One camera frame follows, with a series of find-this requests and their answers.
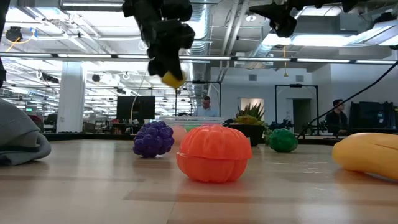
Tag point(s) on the grey cloth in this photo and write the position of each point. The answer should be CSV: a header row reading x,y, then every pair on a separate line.
x,y
18,137

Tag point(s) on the long horizontal light bar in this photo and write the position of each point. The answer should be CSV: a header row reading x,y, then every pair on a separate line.
x,y
264,59

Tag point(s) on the potted succulent plant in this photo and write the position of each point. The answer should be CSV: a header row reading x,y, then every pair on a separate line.
x,y
251,116

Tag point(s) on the black computer monitor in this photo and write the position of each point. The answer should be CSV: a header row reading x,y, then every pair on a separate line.
x,y
133,107

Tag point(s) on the white building column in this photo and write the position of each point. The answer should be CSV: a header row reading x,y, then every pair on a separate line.
x,y
71,99

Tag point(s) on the purple toy grapes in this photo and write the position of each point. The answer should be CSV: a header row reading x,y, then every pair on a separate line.
x,y
154,140

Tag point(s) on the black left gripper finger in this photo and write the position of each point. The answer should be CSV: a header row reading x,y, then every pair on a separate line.
x,y
174,67
156,67

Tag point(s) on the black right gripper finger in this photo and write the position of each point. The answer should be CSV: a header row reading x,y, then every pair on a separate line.
x,y
283,20

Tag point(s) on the black ceiling camera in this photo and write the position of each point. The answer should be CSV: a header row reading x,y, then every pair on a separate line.
x,y
14,33

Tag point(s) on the person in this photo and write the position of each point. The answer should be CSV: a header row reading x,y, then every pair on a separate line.
x,y
206,110
337,119

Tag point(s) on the orange toy pumpkin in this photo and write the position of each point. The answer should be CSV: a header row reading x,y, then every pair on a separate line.
x,y
214,155

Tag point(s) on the yellow toy lemon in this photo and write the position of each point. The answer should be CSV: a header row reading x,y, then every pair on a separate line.
x,y
173,81

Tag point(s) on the black aluminium table frame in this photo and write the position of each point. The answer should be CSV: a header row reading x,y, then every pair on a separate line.
x,y
93,136

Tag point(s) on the dark green toy pepper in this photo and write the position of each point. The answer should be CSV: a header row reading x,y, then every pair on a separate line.
x,y
283,141

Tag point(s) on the yellow toy banana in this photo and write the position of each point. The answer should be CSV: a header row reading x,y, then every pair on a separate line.
x,y
370,154

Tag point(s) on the clear plastic tupperware container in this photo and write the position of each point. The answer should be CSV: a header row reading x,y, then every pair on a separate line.
x,y
174,120

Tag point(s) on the black frame stand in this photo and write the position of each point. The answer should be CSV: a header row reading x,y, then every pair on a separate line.
x,y
295,85
199,81

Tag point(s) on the black equipment cabinet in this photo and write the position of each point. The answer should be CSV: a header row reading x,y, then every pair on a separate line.
x,y
371,115

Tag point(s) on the peach toy fruit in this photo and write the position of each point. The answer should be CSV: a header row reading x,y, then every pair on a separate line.
x,y
179,133

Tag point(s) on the silver ventilation duct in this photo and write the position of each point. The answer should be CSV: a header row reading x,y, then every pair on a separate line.
x,y
203,31

